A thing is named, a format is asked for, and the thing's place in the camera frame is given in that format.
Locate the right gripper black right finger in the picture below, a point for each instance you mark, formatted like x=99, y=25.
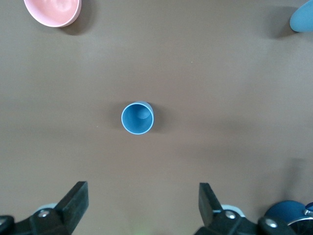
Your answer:
x=207, y=205

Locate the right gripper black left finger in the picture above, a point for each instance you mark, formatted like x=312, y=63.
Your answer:
x=73, y=205

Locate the dark blue round object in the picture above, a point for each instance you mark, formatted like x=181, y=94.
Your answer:
x=286, y=210

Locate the blue plastic cup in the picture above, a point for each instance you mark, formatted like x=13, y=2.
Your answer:
x=303, y=17
x=135, y=122

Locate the pink bowl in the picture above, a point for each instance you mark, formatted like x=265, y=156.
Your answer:
x=53, y=11

